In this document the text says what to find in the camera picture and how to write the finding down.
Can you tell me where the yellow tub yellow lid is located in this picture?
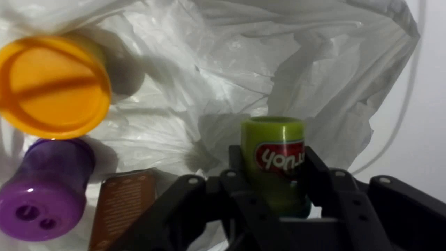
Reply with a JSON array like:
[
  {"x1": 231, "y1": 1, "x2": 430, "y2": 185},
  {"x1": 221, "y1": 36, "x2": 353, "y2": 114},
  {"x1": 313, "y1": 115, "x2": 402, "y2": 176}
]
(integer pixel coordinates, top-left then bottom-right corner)
[{"x1": 0, "y1": 31, "x2": 115, "y2": 140}]

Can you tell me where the small purple container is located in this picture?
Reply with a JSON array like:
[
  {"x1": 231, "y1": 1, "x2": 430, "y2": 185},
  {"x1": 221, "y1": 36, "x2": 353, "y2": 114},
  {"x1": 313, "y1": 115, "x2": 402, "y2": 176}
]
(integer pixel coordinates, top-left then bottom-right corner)
[{"x1": 0, "y1": 137, "x2": 98, "y2": 242}]

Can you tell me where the green tub red label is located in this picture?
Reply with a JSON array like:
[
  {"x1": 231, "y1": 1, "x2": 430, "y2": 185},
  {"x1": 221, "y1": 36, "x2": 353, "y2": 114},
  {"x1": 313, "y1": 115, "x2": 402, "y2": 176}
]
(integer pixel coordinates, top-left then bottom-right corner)
[{"x1": 240, "y1": 115, "x2": 313, "y2": 220}]

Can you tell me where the brown spice jar orange lid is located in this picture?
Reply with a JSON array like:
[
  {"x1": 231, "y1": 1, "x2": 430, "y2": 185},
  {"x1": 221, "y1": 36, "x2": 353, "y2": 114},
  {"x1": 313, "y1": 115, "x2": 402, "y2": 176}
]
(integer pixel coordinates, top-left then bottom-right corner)
[{"x1": 88, "y1": 169, "x2": 158, "y2": 251}]

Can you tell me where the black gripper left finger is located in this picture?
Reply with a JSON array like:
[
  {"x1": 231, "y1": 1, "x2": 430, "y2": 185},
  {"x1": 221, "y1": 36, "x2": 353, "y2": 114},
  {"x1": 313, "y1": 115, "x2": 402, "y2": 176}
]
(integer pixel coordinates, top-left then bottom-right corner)
[{"x1": 109, "y1": 143, "x2": 290, "y2": 251}]

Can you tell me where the white plastic bag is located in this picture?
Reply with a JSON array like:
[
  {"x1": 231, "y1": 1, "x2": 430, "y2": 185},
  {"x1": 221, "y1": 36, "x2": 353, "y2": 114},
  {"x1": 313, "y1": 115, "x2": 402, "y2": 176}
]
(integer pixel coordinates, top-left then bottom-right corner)
[{"x1": 0, "y1": 0, "x2": 423, "y2": 251}]

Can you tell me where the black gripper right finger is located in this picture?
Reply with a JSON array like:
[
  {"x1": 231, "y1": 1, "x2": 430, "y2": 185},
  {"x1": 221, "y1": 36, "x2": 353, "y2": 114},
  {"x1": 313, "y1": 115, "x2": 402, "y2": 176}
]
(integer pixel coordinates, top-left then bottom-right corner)
[{"x1": 299, "y1": 146, "x2": 446, "y2": 251}]

